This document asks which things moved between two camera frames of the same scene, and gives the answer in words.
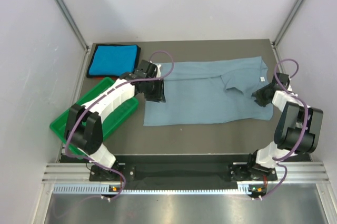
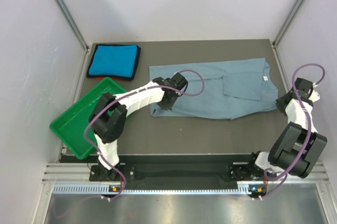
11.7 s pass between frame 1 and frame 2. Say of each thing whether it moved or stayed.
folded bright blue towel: stayed
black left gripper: moved
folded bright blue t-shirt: stayed
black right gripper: moved
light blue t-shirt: moved
